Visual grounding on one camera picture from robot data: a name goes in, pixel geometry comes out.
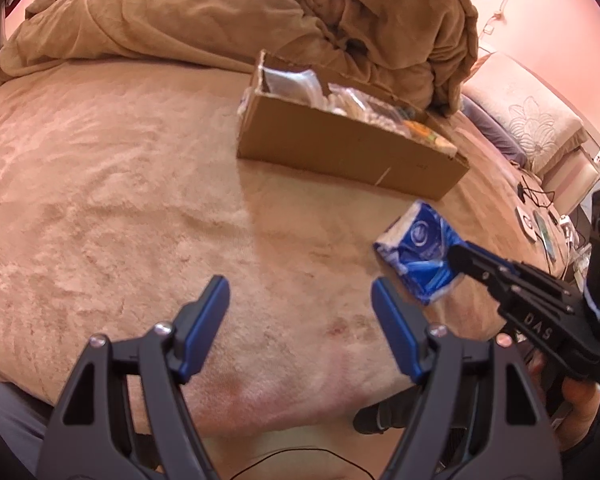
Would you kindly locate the yellow snack packet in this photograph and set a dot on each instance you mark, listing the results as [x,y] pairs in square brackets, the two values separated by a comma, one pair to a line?
[427,135]

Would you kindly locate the person's grey trouser leg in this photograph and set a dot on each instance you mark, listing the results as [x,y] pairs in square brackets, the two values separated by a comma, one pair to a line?
[10,425]

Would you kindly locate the person's right hand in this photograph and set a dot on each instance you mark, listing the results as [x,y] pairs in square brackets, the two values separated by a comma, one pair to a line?
[577,410]

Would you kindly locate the black shoe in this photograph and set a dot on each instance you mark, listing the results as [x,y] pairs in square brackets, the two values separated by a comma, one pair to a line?
[385,412]

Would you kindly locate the blue tissue packet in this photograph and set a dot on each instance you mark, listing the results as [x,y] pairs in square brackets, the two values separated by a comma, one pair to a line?
[420,260]

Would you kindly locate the bag of white beads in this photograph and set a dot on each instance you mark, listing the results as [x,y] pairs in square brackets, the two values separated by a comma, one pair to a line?
[375,110]

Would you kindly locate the purple pillow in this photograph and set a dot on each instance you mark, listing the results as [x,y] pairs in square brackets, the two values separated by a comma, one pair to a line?
[495,135]

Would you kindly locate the smartphone with green screen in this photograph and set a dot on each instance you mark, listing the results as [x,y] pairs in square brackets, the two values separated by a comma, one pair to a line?
[546,237]

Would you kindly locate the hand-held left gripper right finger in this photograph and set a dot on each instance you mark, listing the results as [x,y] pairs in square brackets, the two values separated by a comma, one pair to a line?
[395,330]

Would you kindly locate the white square device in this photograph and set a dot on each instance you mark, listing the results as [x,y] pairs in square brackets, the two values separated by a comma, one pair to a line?
[526,224]

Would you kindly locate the tan plush blanket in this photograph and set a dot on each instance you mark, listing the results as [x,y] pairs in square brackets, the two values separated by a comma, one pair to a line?
[230,15]

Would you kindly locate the brown cardboard box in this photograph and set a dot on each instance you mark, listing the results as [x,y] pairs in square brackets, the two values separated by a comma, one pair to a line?
[340,145]

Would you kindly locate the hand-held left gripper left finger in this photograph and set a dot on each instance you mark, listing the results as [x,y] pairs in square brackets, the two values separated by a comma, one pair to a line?
[205,325]

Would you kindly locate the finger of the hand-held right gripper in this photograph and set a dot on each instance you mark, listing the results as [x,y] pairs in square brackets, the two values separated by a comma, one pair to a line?
[472,265]
[490,260]

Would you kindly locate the flower print pillow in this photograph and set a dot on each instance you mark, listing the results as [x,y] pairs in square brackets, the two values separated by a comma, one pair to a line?
[525,115]

